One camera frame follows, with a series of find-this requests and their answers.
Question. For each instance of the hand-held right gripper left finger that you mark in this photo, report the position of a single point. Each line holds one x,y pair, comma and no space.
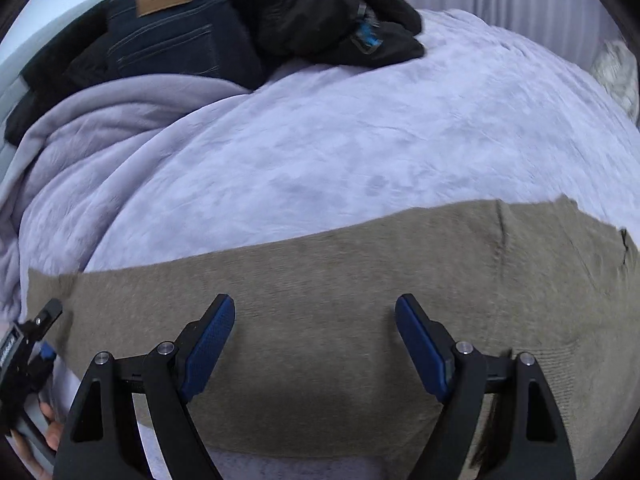
212,340

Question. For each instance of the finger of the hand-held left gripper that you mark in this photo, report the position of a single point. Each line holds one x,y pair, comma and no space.
47,352
47,316

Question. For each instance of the lavender fleece blanket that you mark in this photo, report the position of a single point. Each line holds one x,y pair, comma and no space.
325,125

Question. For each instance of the black jacket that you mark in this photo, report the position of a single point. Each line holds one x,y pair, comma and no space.
320,10

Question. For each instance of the person's left hand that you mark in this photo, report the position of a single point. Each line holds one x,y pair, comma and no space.
52,430

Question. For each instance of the tan knit sweater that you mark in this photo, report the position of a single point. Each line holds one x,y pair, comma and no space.
325,300

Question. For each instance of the dark blue jeans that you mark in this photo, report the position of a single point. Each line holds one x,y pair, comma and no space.
170,35

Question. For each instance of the white puffer jacket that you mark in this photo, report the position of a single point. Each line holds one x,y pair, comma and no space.
617,72

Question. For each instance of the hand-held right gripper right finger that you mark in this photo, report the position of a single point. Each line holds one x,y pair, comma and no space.
420,345

